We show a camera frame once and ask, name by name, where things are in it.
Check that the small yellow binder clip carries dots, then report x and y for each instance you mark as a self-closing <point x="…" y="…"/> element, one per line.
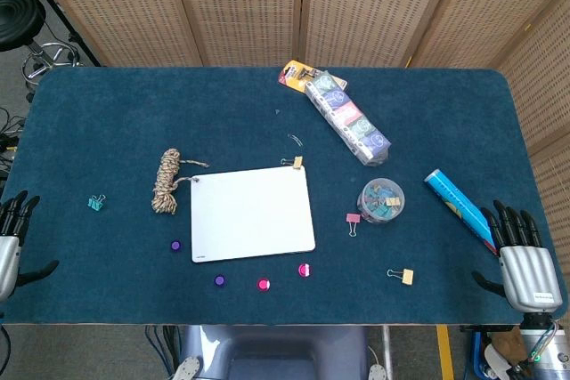
<point x="297" y="162"/>

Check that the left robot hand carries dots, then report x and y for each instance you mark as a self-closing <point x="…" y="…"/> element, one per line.
<point x="10" y="260"/>

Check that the blue storage crate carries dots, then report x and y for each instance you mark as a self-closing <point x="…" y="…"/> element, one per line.
<point x="478" y="353"/>

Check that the dark blue table mat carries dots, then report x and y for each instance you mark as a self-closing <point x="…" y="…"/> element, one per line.
<point x="133" y="122"/>

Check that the black stand pole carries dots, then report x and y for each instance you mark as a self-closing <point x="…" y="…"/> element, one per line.
<point x="58" y="10"/>

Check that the purple round magnet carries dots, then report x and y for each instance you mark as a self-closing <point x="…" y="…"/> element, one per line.
<point x="176" y="245"/>
<point x="219" y="280"/>

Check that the pink binder clip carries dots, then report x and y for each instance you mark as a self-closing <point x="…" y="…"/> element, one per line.
<point x="353" y="218"/>

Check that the yellow blister pack card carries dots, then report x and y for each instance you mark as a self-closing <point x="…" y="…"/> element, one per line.
<point x="291" y="74"/>

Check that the large yellow binder clip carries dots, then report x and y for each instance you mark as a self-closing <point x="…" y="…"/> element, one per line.
<point x="407" y="276"/>

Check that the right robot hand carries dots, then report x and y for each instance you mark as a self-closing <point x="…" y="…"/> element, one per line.
<point x="530" y="273"/>

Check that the blue cylindrical tube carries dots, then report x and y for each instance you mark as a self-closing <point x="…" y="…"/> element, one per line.
<point x="454" y="199"/>

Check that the multicolour tissue pack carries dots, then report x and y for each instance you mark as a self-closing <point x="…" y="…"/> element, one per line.
<point x="352" y="122"/>

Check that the black swivel stool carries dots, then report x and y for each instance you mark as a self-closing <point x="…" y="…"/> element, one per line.
<point x="18" y="19"/>

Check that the woven folding screen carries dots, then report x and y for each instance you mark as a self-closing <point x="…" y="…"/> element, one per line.
<point x="245" y="6"/>

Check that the clear jar of binder clips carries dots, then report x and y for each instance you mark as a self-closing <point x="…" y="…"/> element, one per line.
<point x="381" y="202"/>

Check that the grey robot torso base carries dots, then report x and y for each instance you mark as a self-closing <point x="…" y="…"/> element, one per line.
<point x="276" y="353"/>

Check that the red round magnet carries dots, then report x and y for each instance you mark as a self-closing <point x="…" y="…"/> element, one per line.
<point x="304" y="270"/>
<point x="263" y="284"/>

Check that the white magnetic board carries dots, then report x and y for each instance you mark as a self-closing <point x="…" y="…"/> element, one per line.
<point x="249" y="215"/>

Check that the green binder clip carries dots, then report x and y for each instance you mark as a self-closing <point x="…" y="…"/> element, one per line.
<point x="94" y="204"/>

